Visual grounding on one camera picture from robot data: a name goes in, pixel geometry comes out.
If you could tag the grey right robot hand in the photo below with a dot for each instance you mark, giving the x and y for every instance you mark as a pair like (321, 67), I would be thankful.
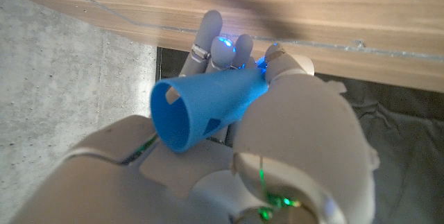
(295, 130)

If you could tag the black backdrop curtain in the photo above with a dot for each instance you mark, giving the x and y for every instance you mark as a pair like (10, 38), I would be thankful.
(409, 147)

